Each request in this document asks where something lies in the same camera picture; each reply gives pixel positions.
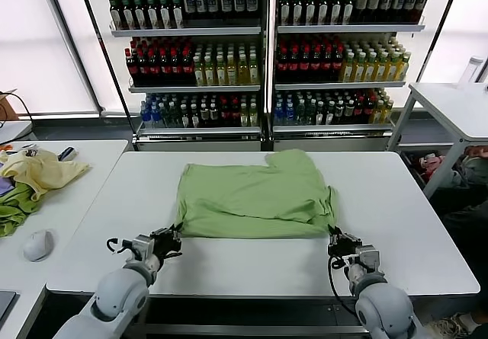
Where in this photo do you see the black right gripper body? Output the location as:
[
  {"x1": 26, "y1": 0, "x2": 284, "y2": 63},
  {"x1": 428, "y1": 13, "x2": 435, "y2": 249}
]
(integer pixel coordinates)
[{"x1": 327, "y1": 233, "x2": 361, "y2": 259}]

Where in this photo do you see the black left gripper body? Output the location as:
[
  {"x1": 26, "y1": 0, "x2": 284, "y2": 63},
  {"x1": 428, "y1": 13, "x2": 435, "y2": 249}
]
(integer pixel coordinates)
[{"x1": 149, "y1": 229, "x2": 183, "y2": 260}]

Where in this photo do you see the green polo shirt red print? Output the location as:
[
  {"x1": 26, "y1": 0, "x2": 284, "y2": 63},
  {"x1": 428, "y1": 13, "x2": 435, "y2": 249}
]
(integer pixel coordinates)
[{"x1": 173, "y1": 148, "x2": 340, "y2": 240}]

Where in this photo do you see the pink clothes pile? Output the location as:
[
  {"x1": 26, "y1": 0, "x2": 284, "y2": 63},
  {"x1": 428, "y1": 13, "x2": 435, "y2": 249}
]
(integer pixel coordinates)
[{"x1": 417, "y1": 154, "x2": 445, "y2": 176}]

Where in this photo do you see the dark storage crate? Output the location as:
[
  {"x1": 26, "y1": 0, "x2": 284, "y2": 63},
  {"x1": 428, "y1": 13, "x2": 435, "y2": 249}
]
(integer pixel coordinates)
[{"x1": 400, "y1": 149, "x2": 457, "y2": 190}]

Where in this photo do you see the white computer mouse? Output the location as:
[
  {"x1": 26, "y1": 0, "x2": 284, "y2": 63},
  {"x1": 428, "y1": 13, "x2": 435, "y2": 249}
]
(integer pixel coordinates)
[{"x1": 22, "y1": 229, "x2": 55, "y2": 263}]

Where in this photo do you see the dark blue small object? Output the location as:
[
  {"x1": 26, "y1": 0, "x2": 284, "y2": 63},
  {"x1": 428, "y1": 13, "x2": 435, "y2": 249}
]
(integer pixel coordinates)
[{"x1": 56, "y1": 146, "x2": 77, "y2": 162}]

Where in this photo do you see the pale yellow garment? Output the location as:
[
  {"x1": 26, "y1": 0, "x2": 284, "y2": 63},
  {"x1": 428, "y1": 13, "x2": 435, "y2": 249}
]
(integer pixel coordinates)
[{"x1": 0, "y1": 149, "x2": 92, "y2": 202}]

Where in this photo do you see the white grey sneaker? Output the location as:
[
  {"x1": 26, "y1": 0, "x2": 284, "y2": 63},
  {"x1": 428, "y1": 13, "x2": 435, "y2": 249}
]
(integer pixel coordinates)
[{"x1": 457, "y1": 311, "x2": 482, "y2": 335}]

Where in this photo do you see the grey garment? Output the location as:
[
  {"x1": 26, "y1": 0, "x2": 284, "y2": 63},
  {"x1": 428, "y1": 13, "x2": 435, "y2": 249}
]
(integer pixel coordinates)
[{"x1": 453, "y1": 158, "x2": 488, "y2": 186}]

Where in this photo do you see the green crumpled cloth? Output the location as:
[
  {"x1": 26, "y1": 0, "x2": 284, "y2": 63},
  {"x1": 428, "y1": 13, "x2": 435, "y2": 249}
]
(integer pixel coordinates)
[{"x1": 0, "y1": 181, "x2": 43, "y2": 238}]

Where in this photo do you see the yellow juice bottle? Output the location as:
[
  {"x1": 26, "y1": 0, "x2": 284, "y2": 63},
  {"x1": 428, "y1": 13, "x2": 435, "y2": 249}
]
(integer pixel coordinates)
[
  {"x1": 204, "y1": 55, "x2": 217, "y2": 86},
  {"x1": 238, "y1": 53, "x2": 251, "y2": 85},
  {"x1": 364, "y1": 52, "x2": 376, "y2": 82},
  {"x1": 385, "y1": 52, "x2": 398, "y2": 82},
  {"x1": 226, "y1": 54, "x2": 239, "y2": 86},
  {"x1": 352, "y1": 52, "x2": 365, "y2": 82},
  {"x1": 193, "y1": 55, "x2": 205, "y2": 86},
  {"x1": 249, "y1": 53, "x2": 262, "y2": 85},
  {"x1": 374, "y1": 52, "x2": 387, "y2": 82},
  {"x1": 342, "y1": 52, "x2": 355, "y2": 82},
  {"x1": 396, "y1": 51, "x2": 412, "y2": 82},
  {"x1": 215, "y1": 55, "x2": 228, "y2": 86}
]

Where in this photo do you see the red cap cola bottle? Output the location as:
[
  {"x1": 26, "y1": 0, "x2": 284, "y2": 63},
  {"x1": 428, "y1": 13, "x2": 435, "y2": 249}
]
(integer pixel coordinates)
[
  {"x1": 310, "y1": 46, "x2": 323, "y2": 83},
  {"x1": 147, "y1": 48, "x2": 161, "y2": 85},
  {"x1": 332, "y1": 46, "x2": 345, "y2": 83},
  {"x1": 125, "y1": 48, "x2": 140, "y2": 85},
  {"x1": 299, "y1": 46, "x2": 312, "y2": 83},
  {"x1": 322, "y1": 46, "x2": 334, "y2": 83},
  {"x1": 159, "y1": 48, "x2": 172, "y2": 85},
  {"x1": 136, "y1": 48, "x2": 150, "y2": 85},
  {"x1": 180, "y1": 48, "x2": 194, "y2": 85},
  {"x1": 275, "y1": 46, "x2": 289, "y2": 83},
  {"x1": 169, "y1": 48, "x2": 183, "y2": 85},
  {"x1": 287, "y1": 46, "x2": 300, "y2": 83}
]

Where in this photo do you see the dark grey laptop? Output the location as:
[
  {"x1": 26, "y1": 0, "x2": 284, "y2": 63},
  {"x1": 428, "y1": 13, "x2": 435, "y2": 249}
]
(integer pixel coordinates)
[{"x1": 0, "y1": 289, "x2": 19, "y2": 319}]

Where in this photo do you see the white side table with legs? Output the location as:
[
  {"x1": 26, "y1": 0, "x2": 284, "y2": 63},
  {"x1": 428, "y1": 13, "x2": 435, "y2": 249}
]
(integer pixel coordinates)
[{"x1": 385, "y1": 81, "x2": 488, "y2": 200}]

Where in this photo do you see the black slanted metal pole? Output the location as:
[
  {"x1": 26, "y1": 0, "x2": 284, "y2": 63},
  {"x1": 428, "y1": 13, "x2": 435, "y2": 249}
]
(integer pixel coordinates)
[
  {"x1": 415, "y1": 0, "x2": 467, "y2": 85},
  {"x1": 75, "y1": 0, "x2": 135, "y2": 136}
]

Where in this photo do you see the grey metal drinks shelf unit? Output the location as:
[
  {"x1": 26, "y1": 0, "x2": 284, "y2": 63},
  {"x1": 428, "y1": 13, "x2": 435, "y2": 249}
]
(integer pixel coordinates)
[
  {"x1": 268, "y1": 0, "x2": 430, "y2": 152},
  {"x1": 106, "y1": 0, "x2": 268, "y2": 152}
]

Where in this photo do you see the brown cardboard box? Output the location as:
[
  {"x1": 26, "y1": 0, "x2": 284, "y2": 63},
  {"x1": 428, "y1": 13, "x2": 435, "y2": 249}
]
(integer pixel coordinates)
[{"x1": 0, "y1": 87, "x2": 19, "y2": 121}]

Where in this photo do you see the green cap tea bottle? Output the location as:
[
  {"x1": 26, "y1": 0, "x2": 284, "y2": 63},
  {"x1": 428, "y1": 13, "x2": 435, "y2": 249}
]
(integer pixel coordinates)
[
  {"x1": 134, "y1": 0, "x2": 148, "y2": 30},
  {"x1": 291, "y1": 0, "x2": 305, "y2": 26},
  {"x1": 304, "y1": 0, "x2": 318, "y2": 26},
  {"x1": 342, "y1": 0, "x2": 355, "y2": 26},
  {"x1": 329, "y1": 0, "x2": 343, "y2": 26},
  {"x1": 147, "y1": 0, "x2": 161, "y2": 30},
  {"x1": 108, "y1": 0, "x2": 123, "y2": 30},
  {"x1": 121, "y1": 0, "x2": 136, "y2": 30},
  {"x1": 278, "y1": 0, "x2": 292, "y2": 26},
  {"x1": 172, "y1": 0, "x2": 185, "y2": 29},
  {"x1": 316, "y1": 0, "x2": 330, "y2": 26},
  {"x1": 159, "y1": 0, "x2": 173, "y2": 29}
]

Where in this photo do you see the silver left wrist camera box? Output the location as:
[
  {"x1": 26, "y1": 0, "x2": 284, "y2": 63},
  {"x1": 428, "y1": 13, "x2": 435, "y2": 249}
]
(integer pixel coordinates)
[{"x1": 131, "y1": 234, "x2": 156, "y2": 259}]

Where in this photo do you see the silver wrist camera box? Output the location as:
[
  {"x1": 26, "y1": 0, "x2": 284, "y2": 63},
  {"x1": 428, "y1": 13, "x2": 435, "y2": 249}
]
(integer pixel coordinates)
[
  {"x1": 356, "y1": 244, "x2": 381, "y2": 270},
  {"x1": 131, "y1": 234, "x2": 156, "y2": 259}
]

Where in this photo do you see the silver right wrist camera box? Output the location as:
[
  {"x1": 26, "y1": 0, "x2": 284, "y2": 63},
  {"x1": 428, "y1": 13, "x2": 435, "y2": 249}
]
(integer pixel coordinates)
[{"x1": 356, "y1": 244, "x2": 381, "y2": 270}]

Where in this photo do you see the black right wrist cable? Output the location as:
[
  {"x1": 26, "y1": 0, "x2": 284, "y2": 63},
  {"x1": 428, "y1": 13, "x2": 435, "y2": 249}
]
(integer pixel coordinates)
[{"x1": 326, "y1": 254, "x2": 367, "y2": 317}]

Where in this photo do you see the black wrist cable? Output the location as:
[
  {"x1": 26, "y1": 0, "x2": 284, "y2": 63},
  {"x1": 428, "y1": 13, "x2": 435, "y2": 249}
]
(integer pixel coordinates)
[
  {"x1": 326, "y1": 254, "x2": 367, "y2": 317},
  {"x1": 106, "y1": 238, "x2": 134, "y2": 257}
]

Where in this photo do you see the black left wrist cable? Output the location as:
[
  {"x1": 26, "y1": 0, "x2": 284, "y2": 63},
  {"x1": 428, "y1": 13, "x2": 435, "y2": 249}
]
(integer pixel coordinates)
[{"x1": 106, "y1": 238, "x2": 134, "y2": 257}]

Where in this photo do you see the thin black cable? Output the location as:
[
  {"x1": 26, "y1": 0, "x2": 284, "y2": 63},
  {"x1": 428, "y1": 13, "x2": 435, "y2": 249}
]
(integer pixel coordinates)
[{"x1": 0, "y1": 90, "x2": 38, "y2": 142}]

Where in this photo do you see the grey window frame post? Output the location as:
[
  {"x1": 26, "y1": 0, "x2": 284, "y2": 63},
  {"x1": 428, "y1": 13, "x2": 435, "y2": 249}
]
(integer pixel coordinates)
[{"x1": 40, "y1": 0, "x2": 107, "y2": 118}]

